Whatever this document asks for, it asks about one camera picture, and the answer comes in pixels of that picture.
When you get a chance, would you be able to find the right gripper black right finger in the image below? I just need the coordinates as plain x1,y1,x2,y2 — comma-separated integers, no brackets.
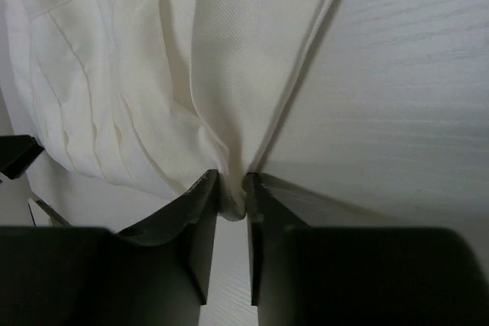
242,173,309,306

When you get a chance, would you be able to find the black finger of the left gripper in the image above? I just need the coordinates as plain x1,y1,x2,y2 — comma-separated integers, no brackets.
0,135,43,179

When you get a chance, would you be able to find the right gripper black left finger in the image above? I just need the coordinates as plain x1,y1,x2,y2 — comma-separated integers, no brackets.
118,169,219,305

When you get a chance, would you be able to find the white skirt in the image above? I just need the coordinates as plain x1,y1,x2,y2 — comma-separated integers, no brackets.
5,0,333,221

